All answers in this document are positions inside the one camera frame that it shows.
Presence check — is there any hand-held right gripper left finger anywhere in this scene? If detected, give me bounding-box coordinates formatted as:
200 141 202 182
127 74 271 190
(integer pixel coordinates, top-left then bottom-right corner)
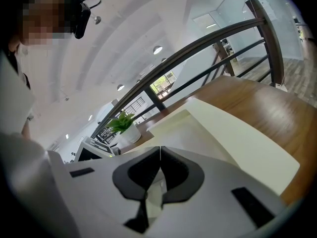
112 146 162 235

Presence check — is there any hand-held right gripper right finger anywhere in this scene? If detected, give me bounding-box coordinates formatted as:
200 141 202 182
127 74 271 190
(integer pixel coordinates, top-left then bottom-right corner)
159 146 206 209

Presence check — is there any white sheet of paper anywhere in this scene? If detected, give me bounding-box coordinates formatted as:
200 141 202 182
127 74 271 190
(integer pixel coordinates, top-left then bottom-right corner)
145 97 301 196

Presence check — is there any green plant in white pot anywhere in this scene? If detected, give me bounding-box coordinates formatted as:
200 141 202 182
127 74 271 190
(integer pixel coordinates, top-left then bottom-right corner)
106 110 142 144

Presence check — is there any white printer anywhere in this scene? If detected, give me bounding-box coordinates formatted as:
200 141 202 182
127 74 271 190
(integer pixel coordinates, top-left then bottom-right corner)
74 136 121 162

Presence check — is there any window with green view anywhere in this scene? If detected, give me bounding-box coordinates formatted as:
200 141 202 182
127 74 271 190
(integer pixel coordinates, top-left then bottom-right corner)
150 70 177 99

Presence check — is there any dark wooden railing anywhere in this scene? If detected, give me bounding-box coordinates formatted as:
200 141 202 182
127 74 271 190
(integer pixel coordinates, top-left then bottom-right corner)
90 0 285 143

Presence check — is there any person's white shirt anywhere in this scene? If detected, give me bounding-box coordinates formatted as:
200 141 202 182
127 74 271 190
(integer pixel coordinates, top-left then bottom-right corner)
0 48 37 140

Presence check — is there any person's head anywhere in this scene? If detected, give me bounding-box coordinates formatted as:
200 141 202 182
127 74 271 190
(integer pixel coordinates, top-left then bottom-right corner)
7 0 84 55

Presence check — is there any black head-worn camera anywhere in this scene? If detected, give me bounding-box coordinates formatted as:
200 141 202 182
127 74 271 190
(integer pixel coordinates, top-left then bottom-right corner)
64 0 102 40

